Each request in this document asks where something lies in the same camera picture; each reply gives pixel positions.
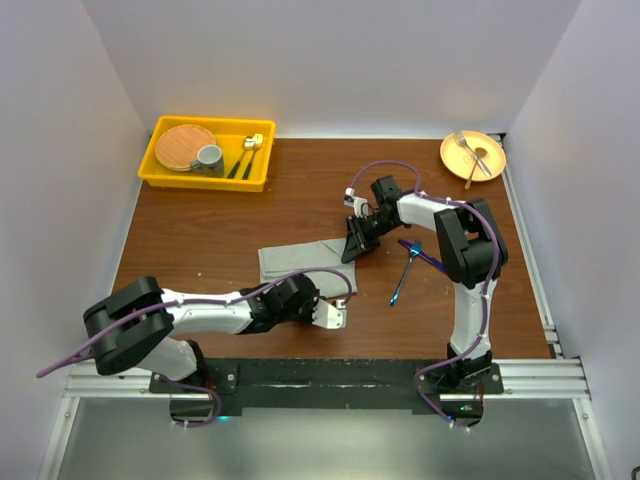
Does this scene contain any grey cloth napkin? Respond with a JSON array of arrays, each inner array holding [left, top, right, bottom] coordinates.
[[258, 239, 358, 298]]

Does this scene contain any silver fork on plate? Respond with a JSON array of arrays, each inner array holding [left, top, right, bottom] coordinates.
[[454, 131, 492, 177]]

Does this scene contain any gold spoon black handle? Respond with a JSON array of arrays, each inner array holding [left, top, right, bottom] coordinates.
[[226, 136, 256, 179]]

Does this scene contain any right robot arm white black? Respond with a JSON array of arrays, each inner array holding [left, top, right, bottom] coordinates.
[[341, 176, 508, 393]]

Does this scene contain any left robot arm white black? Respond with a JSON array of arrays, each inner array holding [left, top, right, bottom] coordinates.
[[83, 274, 331, 392]]

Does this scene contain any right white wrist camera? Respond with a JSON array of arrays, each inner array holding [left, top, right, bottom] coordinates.
[[343, 187, 373, 218]]

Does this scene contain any yellow plastic bin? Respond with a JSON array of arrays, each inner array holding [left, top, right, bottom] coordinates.
[[138, 115, 276, 192]]

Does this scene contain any grey ceramic mug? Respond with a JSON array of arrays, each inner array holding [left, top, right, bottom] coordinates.
[[190, 144, 224, 178]]

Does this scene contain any tan round plate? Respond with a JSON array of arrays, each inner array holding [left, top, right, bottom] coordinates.
[[439, 130, 507, 183]]

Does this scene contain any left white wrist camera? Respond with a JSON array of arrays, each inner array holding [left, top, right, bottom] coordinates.
[[311, 299, 347, 330]]

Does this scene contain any round wooden plate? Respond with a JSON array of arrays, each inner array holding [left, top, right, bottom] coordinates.
[[155, 124, 216, 172]]

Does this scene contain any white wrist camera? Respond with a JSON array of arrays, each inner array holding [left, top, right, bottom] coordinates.
[[311, 299, 347, 330], [343, 187, 373, 218]]

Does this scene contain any blue metallic fork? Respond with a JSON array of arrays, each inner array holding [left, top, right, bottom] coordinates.
[[389, 240, 422, 306]]

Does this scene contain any blue metallic knife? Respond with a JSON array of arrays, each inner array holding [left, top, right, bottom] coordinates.
[[398, 239, 446, 273]]

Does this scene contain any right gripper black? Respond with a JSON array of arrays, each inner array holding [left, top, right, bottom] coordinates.
[[343, 212, 400, 264]]

